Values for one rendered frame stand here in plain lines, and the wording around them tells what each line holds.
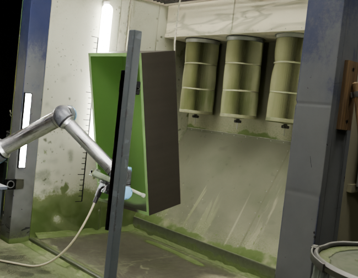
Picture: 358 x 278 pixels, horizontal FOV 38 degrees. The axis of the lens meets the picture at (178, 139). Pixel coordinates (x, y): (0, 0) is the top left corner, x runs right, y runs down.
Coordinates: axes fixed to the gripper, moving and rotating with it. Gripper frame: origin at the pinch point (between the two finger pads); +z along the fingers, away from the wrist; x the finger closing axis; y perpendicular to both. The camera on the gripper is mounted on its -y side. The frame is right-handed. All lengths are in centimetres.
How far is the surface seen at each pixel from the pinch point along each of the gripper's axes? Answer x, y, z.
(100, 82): -14, -73, 45
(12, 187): -27, 31, 91
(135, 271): 50, 51, -9
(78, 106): -1, -56, 99
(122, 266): 46, 52, 3
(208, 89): 99, -124, 64
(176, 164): 50, -35, -5
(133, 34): -74, -69, -104
